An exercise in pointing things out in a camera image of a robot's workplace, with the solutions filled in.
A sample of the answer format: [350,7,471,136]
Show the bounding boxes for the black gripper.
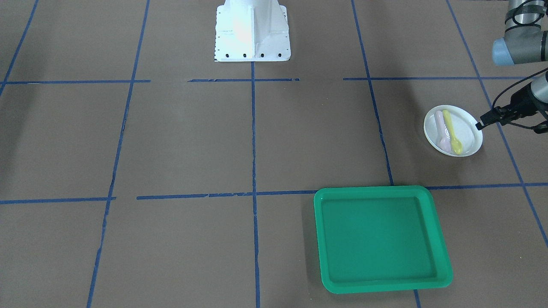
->
[475,83,548,130]

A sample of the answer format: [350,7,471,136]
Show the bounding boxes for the white round plate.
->
[423,105,483,157]

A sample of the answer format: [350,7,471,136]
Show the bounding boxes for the yellow plastic spoon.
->
[442,110,463,155]

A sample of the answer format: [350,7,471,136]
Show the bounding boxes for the pink plastic spoon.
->
[435,110,452,153]

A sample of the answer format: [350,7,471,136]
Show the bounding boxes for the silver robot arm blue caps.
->
[475,0,548,134]

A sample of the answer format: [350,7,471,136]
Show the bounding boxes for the green plastic tray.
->
[313,186,453,294]

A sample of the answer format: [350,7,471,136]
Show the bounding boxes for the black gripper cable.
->
[491,68,548,133]

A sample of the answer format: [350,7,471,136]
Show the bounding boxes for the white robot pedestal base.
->
[214,0,292,62]

